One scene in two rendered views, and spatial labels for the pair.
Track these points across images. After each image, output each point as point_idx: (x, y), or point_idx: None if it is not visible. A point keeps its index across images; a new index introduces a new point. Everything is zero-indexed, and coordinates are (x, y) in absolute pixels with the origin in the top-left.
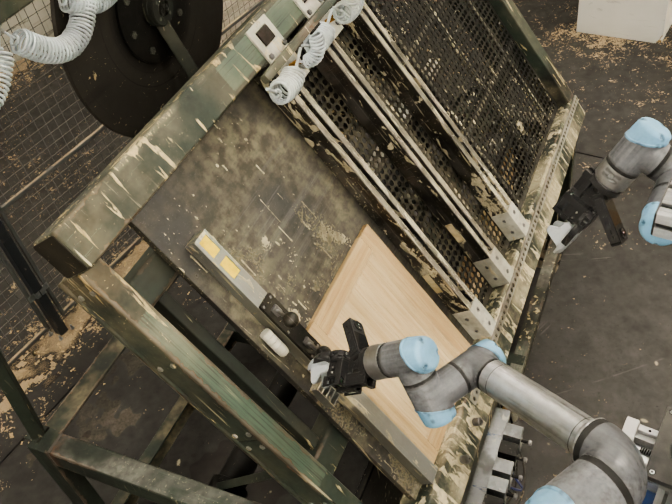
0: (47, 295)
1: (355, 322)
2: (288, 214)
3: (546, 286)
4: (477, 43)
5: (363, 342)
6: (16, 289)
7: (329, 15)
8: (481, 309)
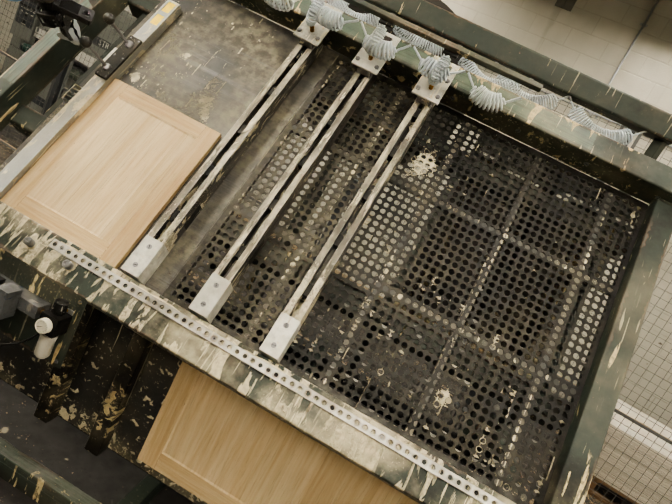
0: (307, 338)
1: (89, 12)
2: (212, 71)
3: None
4: (516, 309)
5: (70, 6)
6: (313, 330)
7: (352, 20)
8: (149, 252)
